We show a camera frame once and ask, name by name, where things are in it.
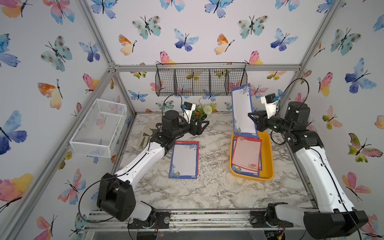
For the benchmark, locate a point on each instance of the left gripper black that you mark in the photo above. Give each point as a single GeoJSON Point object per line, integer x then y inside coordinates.
{"type": "Point", "coordinates": [198, 131]}

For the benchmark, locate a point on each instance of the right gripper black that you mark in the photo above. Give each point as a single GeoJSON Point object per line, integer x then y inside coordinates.
{"type": "Point", "coordinates": [260, 122]}

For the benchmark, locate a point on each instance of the blue floral stationery paper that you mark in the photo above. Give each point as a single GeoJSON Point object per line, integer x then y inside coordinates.
{"type": "Point", "coordinates": [185, 160]}
{"type": "Point", "coordinates": [242, 105]}

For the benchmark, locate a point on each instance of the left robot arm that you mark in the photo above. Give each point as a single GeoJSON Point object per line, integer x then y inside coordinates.
{"type": "Point", "coordinates": [117, 192]}

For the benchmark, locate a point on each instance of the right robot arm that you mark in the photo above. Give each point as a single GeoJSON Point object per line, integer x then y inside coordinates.
{"type": "Point", "coordinates": [335, 215]}

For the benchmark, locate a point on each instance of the blue stationery paper stack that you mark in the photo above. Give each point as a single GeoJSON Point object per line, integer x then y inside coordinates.
{"type": "Point", "coordinates": [246, 158]}

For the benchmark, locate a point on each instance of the yellow storage tray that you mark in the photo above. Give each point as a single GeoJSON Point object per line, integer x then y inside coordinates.
{"type": "Point", "coordinates": [266, 172]}

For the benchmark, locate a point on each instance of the potted flower plant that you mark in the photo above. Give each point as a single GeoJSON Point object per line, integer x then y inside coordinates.
{"type": "Point", "coordinates": [202, 112]}

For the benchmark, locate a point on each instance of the beige work glove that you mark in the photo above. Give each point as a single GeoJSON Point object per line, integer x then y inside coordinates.
{"type": "Point", "coordinates": [146, 135]}

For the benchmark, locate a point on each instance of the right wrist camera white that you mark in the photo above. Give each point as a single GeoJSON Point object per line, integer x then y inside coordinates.
{"type": "Point", "coordinates": [270, 102]}

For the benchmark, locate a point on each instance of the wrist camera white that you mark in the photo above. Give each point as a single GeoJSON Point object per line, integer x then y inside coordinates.
{"type": "Point", "coordinates": [188, 109]}
{"type": "Point", "coordinates": [270, 102]}

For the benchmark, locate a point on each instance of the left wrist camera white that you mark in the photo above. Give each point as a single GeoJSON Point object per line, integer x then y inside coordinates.
{"type": "Point", "coordinates": [188, 109]}

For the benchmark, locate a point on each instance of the black wire wall basket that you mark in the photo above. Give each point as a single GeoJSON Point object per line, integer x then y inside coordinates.
{"type": "Point", "coordinates": [199, 79]}

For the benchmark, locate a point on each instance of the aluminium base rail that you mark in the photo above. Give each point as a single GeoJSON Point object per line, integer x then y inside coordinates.
{"type": "Point", "coordinates": [190, 220]}

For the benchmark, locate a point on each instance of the white mesh wall basket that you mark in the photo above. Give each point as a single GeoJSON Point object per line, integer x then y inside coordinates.
{"type": "Point", "coordinates": [98, 132]}

